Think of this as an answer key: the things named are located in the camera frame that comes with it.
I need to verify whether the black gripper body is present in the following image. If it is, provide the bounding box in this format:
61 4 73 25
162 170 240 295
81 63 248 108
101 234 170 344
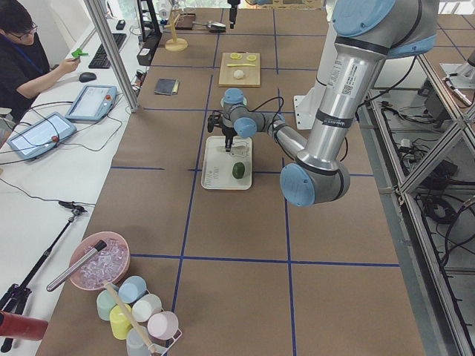
222 125 235 146

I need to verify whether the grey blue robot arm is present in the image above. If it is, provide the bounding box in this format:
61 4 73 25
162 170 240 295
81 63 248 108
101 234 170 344
221 1 439 207

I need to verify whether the pink bowl with ice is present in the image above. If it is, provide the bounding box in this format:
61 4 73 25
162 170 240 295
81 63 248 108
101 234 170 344
70 231 131 291

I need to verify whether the white serving tray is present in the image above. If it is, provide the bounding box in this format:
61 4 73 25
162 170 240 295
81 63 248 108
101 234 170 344
201 136 252 190

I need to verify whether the wooden cutting board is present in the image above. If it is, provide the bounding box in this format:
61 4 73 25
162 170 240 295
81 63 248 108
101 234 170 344
218 52 261 88

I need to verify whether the wooden mug tree stand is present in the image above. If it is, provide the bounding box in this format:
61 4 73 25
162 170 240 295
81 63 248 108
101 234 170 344
165 1 188 52

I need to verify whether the shiny metal scoop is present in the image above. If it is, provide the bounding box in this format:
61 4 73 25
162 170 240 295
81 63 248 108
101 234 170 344
192 21 226 33

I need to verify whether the black box on table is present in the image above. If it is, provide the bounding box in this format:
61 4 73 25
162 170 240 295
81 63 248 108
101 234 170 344
137 34 161 67

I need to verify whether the dark brown tray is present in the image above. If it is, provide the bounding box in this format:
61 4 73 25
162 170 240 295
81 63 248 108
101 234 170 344
175 13 196 30

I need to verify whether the robot gripper black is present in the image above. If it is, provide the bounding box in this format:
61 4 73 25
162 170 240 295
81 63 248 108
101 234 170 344
227 0 240 29

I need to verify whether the far teach pendant tablet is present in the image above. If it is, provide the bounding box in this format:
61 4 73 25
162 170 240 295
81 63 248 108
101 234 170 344
65 85 117 123

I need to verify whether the teach pendant tablet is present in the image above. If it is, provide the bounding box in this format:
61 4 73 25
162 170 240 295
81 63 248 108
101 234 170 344
7 112 76 160
65 85 117 123

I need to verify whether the black keyboard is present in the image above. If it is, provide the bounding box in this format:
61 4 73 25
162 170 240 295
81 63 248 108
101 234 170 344
88 33 128 70

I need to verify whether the black computer mouse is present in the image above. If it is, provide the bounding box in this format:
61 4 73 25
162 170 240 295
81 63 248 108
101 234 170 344
79 72 96 83

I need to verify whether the blue plastic cup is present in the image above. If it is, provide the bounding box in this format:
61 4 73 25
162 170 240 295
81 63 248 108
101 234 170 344
118 275 147 303

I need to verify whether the white plastic cup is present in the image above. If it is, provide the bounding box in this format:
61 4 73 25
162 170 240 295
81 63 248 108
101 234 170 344
132 294 163 323

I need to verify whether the near teach pendant tablet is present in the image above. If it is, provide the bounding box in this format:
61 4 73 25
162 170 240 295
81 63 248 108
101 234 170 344
7 112 76 160

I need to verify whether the wooden stick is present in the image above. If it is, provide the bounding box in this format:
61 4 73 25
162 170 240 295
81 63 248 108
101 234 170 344
103 282 159 355

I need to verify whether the pink plastic cup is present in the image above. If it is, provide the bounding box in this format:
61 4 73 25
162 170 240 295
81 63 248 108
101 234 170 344
147 311 179 340

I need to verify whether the green plastic cup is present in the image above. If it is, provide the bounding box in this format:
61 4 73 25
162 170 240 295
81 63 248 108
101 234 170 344
96 290 116 321

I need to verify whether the yellow plastic cup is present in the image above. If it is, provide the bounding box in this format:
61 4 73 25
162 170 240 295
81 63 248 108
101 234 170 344
109 305 133 340

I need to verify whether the person in dark shirt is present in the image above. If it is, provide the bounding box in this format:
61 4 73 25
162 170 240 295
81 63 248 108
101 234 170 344
1 1 80 123

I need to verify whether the clear plastic cup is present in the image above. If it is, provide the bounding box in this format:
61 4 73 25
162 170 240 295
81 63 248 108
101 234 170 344
126 329 151 356

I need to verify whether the black tripod stick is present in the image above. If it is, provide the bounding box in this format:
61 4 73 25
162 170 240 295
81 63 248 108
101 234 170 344
0 200 88 352

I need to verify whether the red cylinder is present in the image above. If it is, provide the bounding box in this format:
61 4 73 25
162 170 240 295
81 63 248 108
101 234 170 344
1 311 48 340

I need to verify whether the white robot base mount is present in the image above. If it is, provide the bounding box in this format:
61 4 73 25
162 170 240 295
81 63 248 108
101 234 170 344
293 95 318 130

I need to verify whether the aluminium frame post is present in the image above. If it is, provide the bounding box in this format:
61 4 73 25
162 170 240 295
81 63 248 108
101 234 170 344
84 0 139 113

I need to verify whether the aluminium frame rack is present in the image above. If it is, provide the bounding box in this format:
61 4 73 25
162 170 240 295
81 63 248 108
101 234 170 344
358 46 474 355

